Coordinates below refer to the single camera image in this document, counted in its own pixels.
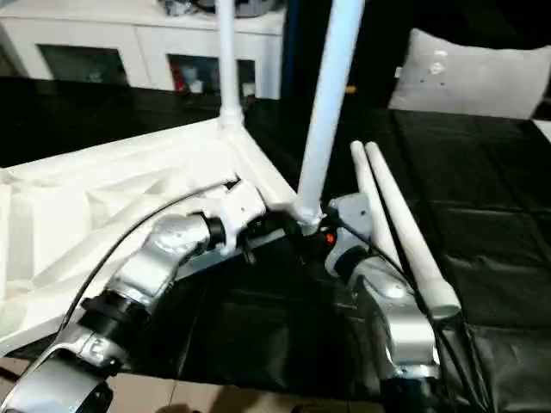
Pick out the black work mat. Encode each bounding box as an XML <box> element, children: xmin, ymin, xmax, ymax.
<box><xmin>0</xmin><ymin>76</ymin><xmax>551</xmax><ymax>410</ymax></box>

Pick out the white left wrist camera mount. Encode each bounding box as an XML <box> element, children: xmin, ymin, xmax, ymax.
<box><xmin>206</xmin><ymin>178</ymin><xmax>268</xmax><ymax>256</ymax></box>

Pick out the white plastic table top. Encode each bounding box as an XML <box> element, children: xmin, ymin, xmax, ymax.
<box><xmin>0</xmin><ymin>118</ymin><xmax>322</xmax><ymax>358</ymax></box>

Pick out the round grey appliance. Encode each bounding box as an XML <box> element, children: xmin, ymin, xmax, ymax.
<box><xmin>234</xmin><ymin>0</ymin><xmax>276</xmax><ymax>17</ymax></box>

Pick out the white cabinet with glass doors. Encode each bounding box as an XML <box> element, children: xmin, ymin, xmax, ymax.
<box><xmin>0</xmin><ymin>0</ymin><xmax>288</xmax><ymax>100</ymax></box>

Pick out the grey cushion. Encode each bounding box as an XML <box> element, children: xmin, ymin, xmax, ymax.
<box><xmin>388</xmin><ymin>28</ymin><xmax>551</xmax><ymax>121</ymax></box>

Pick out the tall black cabinet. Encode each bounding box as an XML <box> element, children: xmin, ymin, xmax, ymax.
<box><xmin>282</xmin><ymin>0</ymin><xmax>414</xmax><ymax>111</ymax></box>

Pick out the white plastic table leg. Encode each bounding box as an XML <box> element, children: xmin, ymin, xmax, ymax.
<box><xmin>295</xmin><ymin>0</ymin><xmax>367</xmax><ymax>236</ymax></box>
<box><xmin>349</xmin><ymin>140</ymin><xmax>405</xmax><ymax>270</ymax></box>
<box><xmin>217</xmin><ymin>0</ymin><xmax>245</xmax><ymax>131</ymax></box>
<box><xmin>364</xmin><ymin>141</ymin><xmax>461</xmax><ymax>319</ymax></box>

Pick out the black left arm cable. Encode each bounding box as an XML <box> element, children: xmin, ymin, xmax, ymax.
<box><xmin>59</xmin><ymin>180</ymin><xmax>240</xmax><ymax>335</ymax></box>

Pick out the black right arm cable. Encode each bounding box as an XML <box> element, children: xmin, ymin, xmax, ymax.
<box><xmin>333</xmin><ymin>213</ymin><xmax>494</xmax><ymax>413</ymax></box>

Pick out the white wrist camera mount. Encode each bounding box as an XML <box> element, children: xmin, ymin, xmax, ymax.
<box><xmin>325</xmin><ymin>193</ymin><xmax>375</xmax><ymax>276</ymax></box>
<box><xmin>206</xmin><ymin>178</ymin><xmax>268</xmax><ymax>256</ymax></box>

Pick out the black clutter pile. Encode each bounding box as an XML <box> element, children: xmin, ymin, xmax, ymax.
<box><xmin>162</xmin><ymin>0</ymin><xmax>203</xmax><ymax>15</ymax></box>

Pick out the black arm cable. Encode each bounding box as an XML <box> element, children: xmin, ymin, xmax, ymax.
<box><xmin>59</xmin><ymin>180</ymin><xmax>240</xmax><ymax>335</ymax></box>
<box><xmin>333</xmin><ymin>213</ymin><xmax>494</xmax><ymax>413</ymax></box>

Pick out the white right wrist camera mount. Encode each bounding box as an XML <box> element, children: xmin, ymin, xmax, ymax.
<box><xmin>325</xmin><ymin>193</ymin><xmax>375</xmax><ymax>276</ymax></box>

